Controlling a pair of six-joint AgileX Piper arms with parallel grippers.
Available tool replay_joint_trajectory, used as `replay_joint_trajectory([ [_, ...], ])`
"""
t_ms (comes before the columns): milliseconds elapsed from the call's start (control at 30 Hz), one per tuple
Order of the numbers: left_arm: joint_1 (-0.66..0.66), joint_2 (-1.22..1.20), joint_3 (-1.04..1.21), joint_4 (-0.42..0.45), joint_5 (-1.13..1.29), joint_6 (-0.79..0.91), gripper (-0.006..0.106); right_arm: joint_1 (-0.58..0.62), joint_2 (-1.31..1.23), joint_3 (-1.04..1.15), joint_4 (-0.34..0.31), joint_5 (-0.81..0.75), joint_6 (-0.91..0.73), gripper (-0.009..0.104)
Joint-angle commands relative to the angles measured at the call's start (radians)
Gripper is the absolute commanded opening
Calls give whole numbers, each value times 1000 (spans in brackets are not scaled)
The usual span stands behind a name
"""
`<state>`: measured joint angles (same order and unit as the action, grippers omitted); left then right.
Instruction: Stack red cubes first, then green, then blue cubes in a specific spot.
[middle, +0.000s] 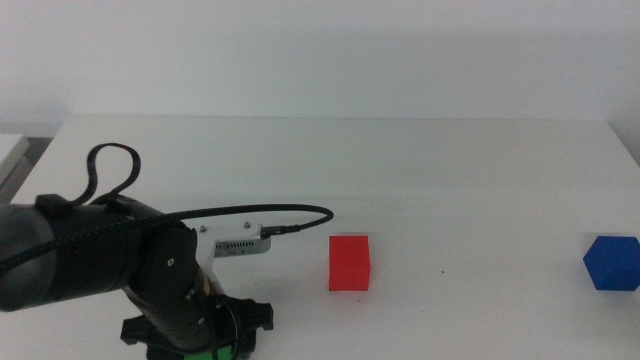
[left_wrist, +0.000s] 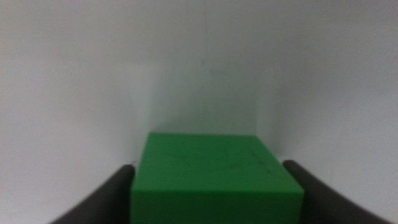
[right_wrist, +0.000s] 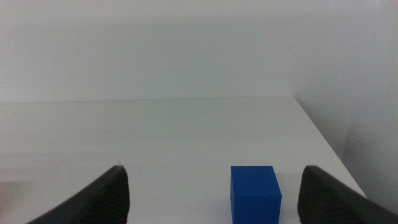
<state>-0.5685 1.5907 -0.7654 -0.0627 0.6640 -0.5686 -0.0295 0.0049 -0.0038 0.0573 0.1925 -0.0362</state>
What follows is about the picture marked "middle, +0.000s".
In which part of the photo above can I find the green cube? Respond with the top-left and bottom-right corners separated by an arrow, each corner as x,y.
182,349 -> 237,360

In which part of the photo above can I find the red cube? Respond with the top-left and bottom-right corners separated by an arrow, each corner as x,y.
327,234 -> 372,293

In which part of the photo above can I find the blue cube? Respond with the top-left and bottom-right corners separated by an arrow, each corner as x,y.
582,235 -> 640,292

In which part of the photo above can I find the white side table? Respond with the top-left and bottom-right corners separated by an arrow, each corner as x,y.
0,133 -> 32,204

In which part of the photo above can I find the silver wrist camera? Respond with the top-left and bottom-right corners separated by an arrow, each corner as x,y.
195,222 -> 274,260

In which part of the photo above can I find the thin black cable loop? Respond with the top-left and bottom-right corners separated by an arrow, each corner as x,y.
34,142 -> 143,217

